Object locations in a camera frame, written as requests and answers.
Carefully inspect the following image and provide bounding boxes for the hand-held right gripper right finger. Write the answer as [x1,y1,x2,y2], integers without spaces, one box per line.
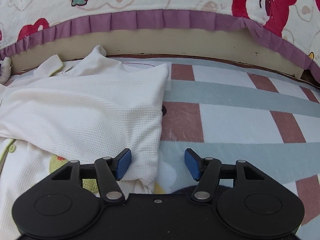
[184,148,265,203]

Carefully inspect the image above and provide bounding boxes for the checkered rug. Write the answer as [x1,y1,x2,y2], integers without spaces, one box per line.
[5,55,320,240]

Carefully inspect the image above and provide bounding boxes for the beige bed base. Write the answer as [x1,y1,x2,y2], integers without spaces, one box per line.
[7,26,304,79]

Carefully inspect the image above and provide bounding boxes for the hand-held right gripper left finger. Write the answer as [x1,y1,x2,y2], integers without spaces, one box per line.
[51,148,132,204]

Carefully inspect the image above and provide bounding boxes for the cream waffle pajama top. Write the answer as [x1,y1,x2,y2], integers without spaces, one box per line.
[0,45,172,240]

